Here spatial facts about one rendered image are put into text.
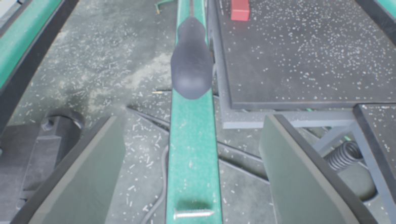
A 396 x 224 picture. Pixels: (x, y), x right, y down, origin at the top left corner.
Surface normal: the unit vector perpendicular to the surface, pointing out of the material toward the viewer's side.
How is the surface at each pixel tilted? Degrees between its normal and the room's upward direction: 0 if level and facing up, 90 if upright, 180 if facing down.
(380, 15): 90
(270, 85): 0
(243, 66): 0
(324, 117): 0
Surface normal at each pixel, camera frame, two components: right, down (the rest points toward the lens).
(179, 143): 0.01, -0.55
